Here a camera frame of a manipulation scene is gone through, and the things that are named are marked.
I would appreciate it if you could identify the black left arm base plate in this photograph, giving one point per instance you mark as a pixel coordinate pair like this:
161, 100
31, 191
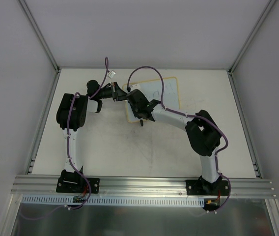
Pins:
78, 185

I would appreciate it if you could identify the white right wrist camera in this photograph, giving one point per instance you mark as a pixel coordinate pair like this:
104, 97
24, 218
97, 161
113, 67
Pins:
133, 87

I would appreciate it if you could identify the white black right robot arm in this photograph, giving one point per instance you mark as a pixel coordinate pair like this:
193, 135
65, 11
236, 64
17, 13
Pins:
201, 130

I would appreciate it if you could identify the yellow framed whiteboard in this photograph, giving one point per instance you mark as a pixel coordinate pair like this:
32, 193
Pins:
152, 89

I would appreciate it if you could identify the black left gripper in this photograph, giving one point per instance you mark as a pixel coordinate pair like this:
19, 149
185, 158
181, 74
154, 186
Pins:
115, 92

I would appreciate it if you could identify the white slotted cable duct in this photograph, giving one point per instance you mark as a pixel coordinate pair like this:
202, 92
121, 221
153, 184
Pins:
97, 200

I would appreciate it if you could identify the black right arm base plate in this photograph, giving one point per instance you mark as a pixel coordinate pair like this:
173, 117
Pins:
203, 188

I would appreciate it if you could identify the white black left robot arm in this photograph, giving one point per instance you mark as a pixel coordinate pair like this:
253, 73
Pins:
71, 116

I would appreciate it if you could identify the aluminium mounting rail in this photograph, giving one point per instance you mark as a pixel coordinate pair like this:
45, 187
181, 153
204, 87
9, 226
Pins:
254, 188

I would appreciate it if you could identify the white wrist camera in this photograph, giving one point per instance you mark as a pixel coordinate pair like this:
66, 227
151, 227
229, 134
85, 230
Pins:
111, 74
133, 87

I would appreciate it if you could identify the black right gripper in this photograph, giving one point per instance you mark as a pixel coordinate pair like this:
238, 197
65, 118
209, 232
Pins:
141, 117

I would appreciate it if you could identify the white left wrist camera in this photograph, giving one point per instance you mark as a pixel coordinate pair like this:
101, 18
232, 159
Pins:
111, 74

